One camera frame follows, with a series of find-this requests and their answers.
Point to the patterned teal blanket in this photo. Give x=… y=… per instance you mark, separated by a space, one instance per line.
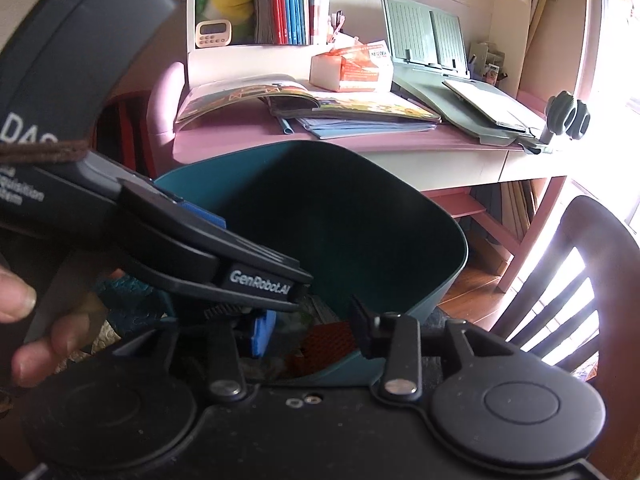
x=130 y=305

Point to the dark teal trash bin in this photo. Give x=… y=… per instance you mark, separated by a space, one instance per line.
x=350 y=220

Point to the pink desk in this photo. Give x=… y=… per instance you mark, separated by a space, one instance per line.
x=400 y=150

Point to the orange white tissue box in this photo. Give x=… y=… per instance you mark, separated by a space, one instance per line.
x=355 y=70

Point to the stack of blue folders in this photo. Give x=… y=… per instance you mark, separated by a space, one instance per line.
x=365 y=129

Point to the white notebook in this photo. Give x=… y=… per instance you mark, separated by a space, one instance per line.
x=492 y=102

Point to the yellow green plush toy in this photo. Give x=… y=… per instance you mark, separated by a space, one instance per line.
x=225 y=2

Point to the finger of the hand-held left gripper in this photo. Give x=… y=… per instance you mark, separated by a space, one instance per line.
x=200 y=255
x=202 y=214

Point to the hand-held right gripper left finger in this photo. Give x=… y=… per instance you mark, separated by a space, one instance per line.
x=262 y=334

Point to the open colourful magazine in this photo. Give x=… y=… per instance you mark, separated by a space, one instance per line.
x=235 y=95

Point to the row of upright books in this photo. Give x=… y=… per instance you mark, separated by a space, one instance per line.
x=287 y=0

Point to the person's left hand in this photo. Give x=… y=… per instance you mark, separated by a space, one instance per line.
x=55 y=346

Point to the grey green reading board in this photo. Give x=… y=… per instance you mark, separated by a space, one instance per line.
x=450 y=110

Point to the small desk organiser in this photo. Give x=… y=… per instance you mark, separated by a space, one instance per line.
x=487 y=62

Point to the orange mesh bag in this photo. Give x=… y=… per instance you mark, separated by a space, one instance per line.
x=327 y=345

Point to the green book stand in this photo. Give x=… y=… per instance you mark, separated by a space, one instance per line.
x=425 y=35

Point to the dark wooden chair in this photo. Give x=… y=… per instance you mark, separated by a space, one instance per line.
x=590 y=280

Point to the pink chair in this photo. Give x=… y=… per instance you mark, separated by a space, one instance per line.
x=162 y=105

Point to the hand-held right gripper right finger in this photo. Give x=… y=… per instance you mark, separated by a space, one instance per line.
x=366 y=327

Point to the white desk shelf unit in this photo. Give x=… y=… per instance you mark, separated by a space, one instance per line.
x=195 y=60

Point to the grey clamp knob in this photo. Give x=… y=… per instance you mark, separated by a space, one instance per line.
x=567 y=115

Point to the white kitchen timer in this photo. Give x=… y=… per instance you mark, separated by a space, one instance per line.
x=214 y=34

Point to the colourful picture book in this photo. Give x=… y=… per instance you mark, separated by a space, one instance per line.
x=375 y=109

